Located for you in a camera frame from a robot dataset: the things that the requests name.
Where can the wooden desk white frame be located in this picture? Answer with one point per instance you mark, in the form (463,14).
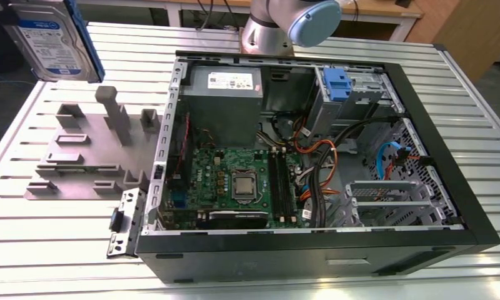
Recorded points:
(391,13)

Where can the silver CPU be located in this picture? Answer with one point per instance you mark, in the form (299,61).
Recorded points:
(244,185)

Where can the grey parts rack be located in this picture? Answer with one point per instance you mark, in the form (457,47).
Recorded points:
(100,156)

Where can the black graphics card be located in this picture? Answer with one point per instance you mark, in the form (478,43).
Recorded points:
(238,218)

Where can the hard disk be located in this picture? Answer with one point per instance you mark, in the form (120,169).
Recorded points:
(50,43)

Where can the blue plastic drive latch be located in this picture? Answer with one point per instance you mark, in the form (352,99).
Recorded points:
(336,84)

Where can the black PC case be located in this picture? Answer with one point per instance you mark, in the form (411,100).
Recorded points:
(275,256)

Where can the black CPU socket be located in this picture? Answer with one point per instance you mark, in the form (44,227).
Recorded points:
(244,200)

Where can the blue VGA port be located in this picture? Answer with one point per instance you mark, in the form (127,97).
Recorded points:
(116,220)

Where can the brown wooden cabinet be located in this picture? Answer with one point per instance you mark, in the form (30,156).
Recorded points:
(475,31)

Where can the metal optical drive cage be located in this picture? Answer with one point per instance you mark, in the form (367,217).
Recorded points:
(330,115)

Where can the black RAM slot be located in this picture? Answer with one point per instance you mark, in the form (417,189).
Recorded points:
(275,187)
(287,187)

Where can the grey power supply unit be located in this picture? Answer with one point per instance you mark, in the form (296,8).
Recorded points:
(220,118)

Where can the grey metal hinged bracket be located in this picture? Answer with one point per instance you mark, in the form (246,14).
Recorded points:
(130,218)

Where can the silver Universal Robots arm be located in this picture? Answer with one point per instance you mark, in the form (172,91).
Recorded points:
(267,31)

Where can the green motherboard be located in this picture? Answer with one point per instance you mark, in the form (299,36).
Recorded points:
(210,162)

